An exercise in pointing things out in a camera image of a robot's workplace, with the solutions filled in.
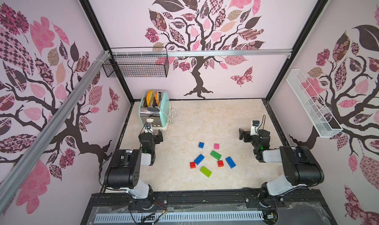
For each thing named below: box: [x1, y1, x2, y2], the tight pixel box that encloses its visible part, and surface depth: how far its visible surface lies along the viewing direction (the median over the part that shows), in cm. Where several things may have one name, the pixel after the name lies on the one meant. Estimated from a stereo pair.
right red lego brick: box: [217, 160, 225, 168], surface depth 87 cm
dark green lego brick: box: [210, 150, 222, 161], surface depth 91 cm
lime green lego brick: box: [199, 166, 213, 179], surface depth 85 cm
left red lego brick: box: [189, 161, 197, 170], surface depth 87 cm
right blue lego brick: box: [225, 156, 237, 170], surface depth 87 cm
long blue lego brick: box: [193, 153, 205, 166], surface depth 89 cm
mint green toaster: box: [138, 90, 172, 134], surface depth 96 cm
